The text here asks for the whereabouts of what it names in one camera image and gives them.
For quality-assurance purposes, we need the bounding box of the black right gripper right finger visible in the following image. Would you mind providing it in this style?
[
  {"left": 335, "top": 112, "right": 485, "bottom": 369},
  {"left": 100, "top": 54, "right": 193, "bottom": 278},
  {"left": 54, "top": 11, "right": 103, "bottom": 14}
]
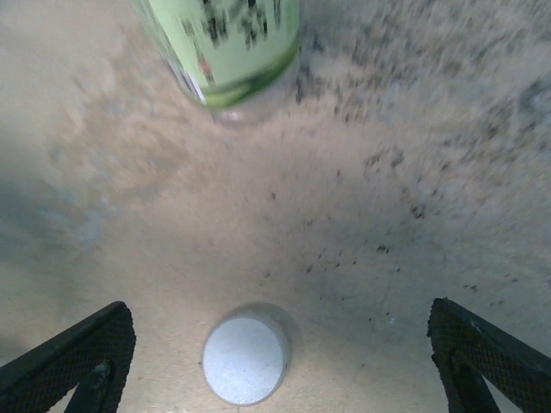
[{"left": 425, "top": 296, "right": 551, "bottom": 413}]

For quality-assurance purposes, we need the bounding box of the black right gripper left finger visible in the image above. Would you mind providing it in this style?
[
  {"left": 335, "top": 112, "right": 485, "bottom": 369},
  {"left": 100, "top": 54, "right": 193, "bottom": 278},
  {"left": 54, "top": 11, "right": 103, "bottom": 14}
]
[{"left": 0, "top": 300, "right": 137, "bottom": 413}]

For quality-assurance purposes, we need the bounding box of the white plastic bottle cap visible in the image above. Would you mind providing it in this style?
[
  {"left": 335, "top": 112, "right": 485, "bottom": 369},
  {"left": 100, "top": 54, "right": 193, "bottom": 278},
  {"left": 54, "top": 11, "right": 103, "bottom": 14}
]
[{"left": 201, "top": 302, "right": 302, "bottom": 408}]

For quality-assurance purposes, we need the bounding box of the green label plastic bottle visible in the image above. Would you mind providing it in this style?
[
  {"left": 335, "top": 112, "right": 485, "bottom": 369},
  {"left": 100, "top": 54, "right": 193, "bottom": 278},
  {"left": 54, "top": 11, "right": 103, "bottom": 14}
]
[{"left": 128, "top": 0, "right": 302, "bottom": 128}]

